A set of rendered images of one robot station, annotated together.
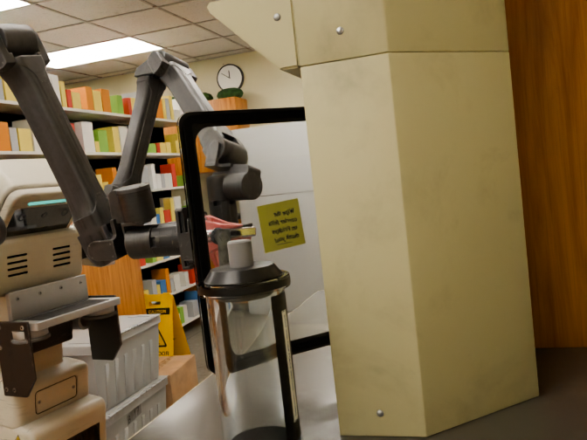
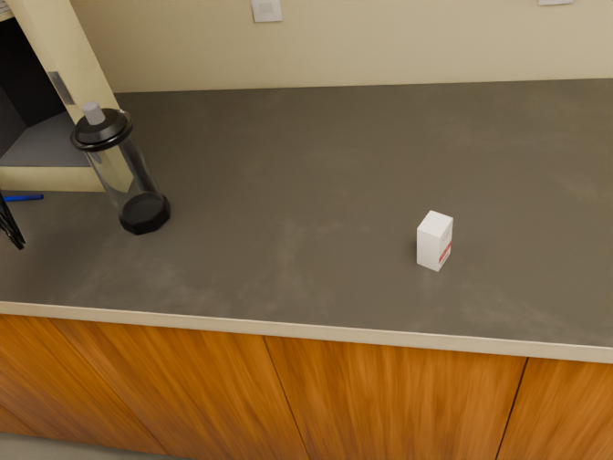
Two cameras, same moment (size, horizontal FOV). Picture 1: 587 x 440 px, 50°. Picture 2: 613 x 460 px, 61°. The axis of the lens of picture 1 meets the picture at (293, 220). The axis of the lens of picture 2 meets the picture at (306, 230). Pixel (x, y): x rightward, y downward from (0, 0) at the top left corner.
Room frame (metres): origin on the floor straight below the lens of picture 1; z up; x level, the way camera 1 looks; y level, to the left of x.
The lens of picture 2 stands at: (0.40, 0.87, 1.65)
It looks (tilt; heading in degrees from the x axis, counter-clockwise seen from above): 46 degrees down; 271
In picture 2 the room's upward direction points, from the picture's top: 12 degrees counter-clockwise
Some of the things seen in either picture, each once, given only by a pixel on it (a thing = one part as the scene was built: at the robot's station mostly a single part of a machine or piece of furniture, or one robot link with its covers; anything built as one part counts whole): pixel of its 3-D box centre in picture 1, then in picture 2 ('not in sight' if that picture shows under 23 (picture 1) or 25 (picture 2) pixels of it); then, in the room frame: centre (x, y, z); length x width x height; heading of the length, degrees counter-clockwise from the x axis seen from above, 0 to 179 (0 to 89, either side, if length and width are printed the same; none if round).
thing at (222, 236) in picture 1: (223, 247); not in sight; (0.95, 0.11, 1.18); 0.02 x 0.02 x 0.06; 29
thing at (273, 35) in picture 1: (289, 54); not in sight; (0.96, -0.02, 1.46); 0.32 x 0.12 x 0.10; 163
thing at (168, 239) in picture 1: (177, 238); not in sight; (1.07, 0.20, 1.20); 0.07 x 0.07 x 0.10; 72
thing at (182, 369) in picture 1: (162, 388); not in sight; (3.63, 0.87, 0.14); 0.41 x 0.32 x 0.28; 169
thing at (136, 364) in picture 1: (98, 361); not in sight; (3.03, 1.02, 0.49); 0.60 x 0.42 x 0.33; 163
